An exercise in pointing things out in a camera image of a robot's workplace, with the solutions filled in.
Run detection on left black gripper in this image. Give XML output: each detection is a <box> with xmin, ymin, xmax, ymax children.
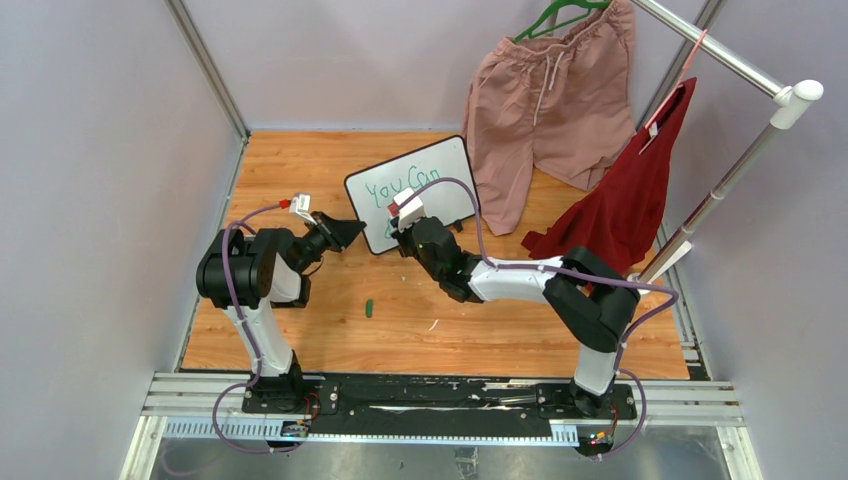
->
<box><xmin>294</xmin><ymin>212</ymin><xmax>365</xmax><ymax>274</ymax></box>

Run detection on small black-framed whiteboard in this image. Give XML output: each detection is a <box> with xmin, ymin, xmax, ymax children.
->
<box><xmin>344</xmin><ymin>135</ymin><xmax>477</xmax><ymax>255</ymax></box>

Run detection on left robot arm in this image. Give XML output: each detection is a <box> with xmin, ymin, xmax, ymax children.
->
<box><xmin>196</xmin><ymin>211</ymin><xmax>366</xmax><ymax>413</ymax></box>

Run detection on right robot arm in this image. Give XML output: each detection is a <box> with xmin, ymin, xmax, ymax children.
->
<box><xmin>391</xmin><ymin>217</ymin><xmax>640</xmax><ymax>418</ymax></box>

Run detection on pink shorts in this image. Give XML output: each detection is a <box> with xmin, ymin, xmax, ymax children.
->
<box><xmin>461</xmin><ymin>1</ymin><xmax>636</xmax><ymax>236</ymax></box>

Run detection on dark red garment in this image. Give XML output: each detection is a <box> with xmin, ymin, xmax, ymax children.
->
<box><xmin>521</xmin><ymin>77</ymin><xmax>697</xmax><ymax>274</ymax></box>

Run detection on green clothes hanger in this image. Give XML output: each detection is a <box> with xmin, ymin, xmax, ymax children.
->
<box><xmin>512</xmin><ymin>0</ymin><xmax>610</xmax><ymax>43</ymax></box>

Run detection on pink clothes hanger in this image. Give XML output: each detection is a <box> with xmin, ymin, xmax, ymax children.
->
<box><xmin>639</xmin><ymin>28</ymin><xmax>708</xmax><ymax>154</ymax></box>

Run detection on metal clothes rack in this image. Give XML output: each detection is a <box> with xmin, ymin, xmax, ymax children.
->
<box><xmin>636</xmin><ymin>1</ymin><xmax>828</xmax><ymax>280</ymax></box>

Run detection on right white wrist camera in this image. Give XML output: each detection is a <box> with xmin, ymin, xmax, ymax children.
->
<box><xmin>389</xmin><ymin>187</ymin><xmax>426</xmax><ymax>232</ymax></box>

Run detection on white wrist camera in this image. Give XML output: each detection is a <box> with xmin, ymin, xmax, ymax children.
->
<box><xmin>389</xmin><ymin>187</ymin><xmax>426</xmax><ymax>232</ymax></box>
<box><xmin>278</xmin><ymin>192</ymin><xmax>317</xmax><ymax>225</ymax></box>

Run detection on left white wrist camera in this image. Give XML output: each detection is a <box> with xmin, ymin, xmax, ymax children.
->
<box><xmin>278</xmin><ymin>192</ymin><xmax>317</xmax><ymax>225</ymax></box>

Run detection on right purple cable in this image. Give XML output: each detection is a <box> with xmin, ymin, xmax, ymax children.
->
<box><xmin>389</xmin><ymin>177</ymin><xmax>681</xmax><ymax>458</ymax></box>

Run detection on purple cable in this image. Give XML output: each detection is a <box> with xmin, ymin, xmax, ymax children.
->
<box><xmin>211</xmin><ymin>197</ymin><xmax>313</xmax><ymax>455</ymax></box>
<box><xmin>389</xmin><ymin>177</ymin><xmax>681</xmax><ymax>458</ymax></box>

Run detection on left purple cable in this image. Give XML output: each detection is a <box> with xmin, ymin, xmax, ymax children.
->
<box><xmin>211</xmin><ymin>197</ymin><xmax>313</xmax><ymax>455</ymax></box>

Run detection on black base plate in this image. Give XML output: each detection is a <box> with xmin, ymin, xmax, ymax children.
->
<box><xmin>251</xmin><ymin>373</ymin><xmax>637</xmax><ymax>438</ymax></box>

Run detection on aluminium rail frame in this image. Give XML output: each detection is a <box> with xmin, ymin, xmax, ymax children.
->
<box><xmin>121</xmin><ymin>372</ymin><xmax>763</xmax><ymax>479</ymax></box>

